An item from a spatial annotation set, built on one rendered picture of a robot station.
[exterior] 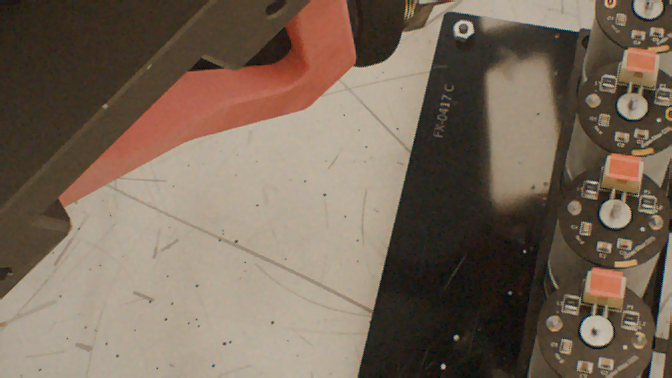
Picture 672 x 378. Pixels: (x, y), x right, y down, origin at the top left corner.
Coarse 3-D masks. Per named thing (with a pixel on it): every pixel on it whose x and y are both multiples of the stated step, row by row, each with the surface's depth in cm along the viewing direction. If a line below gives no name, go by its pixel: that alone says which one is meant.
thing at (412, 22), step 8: (408, 0) 24; (416, 0) 24; (424, 0) 24; (432, 0) 25; (440, 0) 25; (448, 0) 26; (456, 0) 26; (408, 8) 24; (416, 8) 25; (424, 8) 25; (432, 8) 25; (408, 16) 24; (416, 16) 25; (424, 16) 25; (408, 24) 25; (416, 24) 25; (424, 24) 25
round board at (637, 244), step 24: (600, 168) 29; (576, 192) 29; (600, 192) 29; (648, 192) 29; (576, 216) 28; (648, 216) 28; (576, 240) 28; (600, 240) 28; (624, 240) 28; (648, 240) 28; (600, 264) 28; (624, 264) 28
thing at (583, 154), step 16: (624, 96) 30; (640, 96) 30; (624, 112) 29; (640, 112) 29; (576, 128) 30; (576, 144) 31; (592, 144) 30; (576, 160) 31; (592, 160) 30; (640, 160) 29; (656, 160) 30; (656, 176) 31
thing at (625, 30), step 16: (624, 0) 31; (608, 16) 31; (624, 16) 31; (608, 32) 31; (624, 32) 30; (640, 32) 30; (656, 32) 30; (624, 48) 30; (640, 48) 30; (656, 48) 30
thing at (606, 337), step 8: (584, 320) 27; (592, 320) 27; (600, 320) 27; (608, 320) 27; (584, 328) 27; (608, 328) 27; (536, 336) 28; (584, 336) 27; (592, 336) 27; (600, 336) 27; (608, 336) 27; (536, 344) 28; (584, 344) 27; (592, 344) 27; (600, 344) 27; (608, 344) 27; (536, 352) 28; (536, 360) 28; (544, 360) 27; (528, 368) 30; (536, 368) 29; (544, 368) 28; (528, 376) 30; (536, 376) 29; (544, 376) 28; (552, 376) 28
